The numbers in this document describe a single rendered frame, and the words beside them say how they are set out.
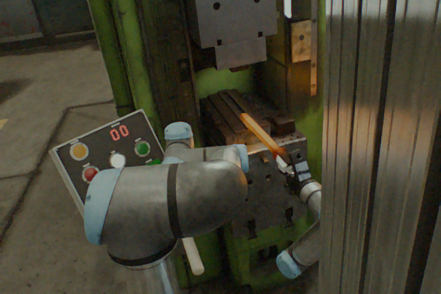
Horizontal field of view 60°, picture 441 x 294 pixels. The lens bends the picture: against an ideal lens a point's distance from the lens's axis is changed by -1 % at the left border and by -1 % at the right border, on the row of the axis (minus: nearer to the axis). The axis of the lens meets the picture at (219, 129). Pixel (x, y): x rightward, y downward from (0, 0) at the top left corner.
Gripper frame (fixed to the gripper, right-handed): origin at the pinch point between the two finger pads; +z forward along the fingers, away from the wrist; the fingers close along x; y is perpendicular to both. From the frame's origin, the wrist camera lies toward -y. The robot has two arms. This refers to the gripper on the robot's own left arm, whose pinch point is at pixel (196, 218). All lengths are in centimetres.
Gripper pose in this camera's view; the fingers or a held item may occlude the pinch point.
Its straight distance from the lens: 127.6
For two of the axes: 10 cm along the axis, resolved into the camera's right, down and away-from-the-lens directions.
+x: 9.8, -0.2, -1.7
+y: -1.4, 5.0, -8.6
